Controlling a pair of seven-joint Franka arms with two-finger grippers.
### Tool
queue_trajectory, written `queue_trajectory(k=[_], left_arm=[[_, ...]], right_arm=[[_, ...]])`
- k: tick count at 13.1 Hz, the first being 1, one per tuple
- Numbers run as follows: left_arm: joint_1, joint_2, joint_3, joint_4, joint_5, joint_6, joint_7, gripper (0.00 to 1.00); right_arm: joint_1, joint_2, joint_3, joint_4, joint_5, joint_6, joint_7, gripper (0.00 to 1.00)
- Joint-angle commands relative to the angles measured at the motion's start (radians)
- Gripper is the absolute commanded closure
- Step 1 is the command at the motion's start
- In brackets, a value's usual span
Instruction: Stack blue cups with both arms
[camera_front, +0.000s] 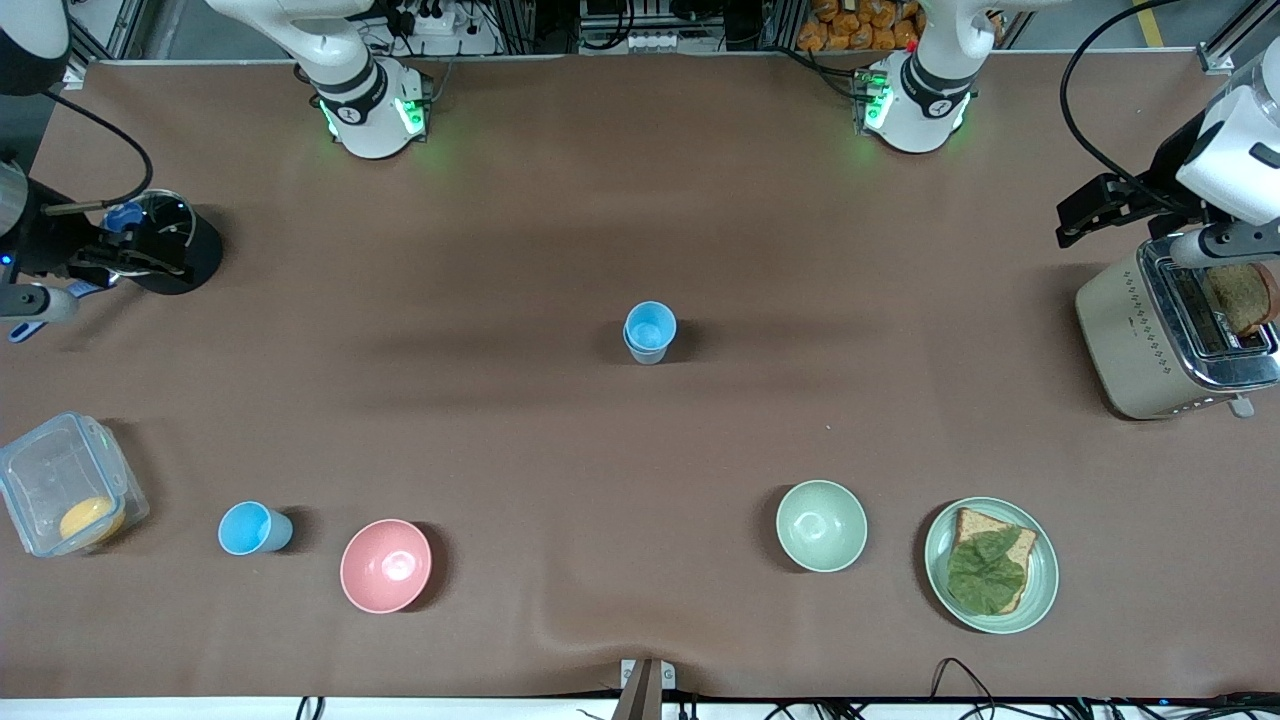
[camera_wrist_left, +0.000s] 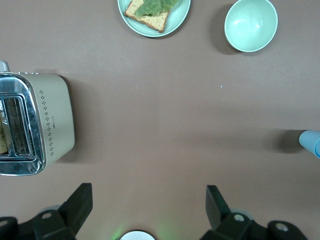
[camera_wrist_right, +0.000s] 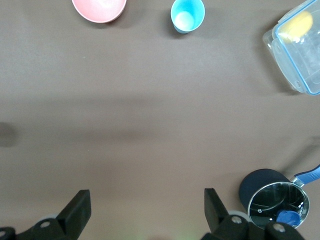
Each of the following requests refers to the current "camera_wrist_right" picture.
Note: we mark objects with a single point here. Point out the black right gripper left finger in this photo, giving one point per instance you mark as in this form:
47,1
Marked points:
75,212

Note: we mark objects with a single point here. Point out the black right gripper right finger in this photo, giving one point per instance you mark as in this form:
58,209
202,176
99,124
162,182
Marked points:
215,215

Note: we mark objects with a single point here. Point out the glass lid with blue knob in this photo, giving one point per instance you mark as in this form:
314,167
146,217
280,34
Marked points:
277,200

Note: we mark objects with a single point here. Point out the clear plastic food container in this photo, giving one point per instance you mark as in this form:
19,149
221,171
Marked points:
297,62

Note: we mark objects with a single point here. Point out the empty blue cup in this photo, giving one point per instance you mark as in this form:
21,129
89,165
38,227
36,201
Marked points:
187,15

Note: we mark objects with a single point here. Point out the pink bowl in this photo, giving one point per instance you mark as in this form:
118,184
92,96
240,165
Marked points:
100,10

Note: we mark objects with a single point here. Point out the yellow round food piece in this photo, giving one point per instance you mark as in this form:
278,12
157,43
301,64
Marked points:
297,25

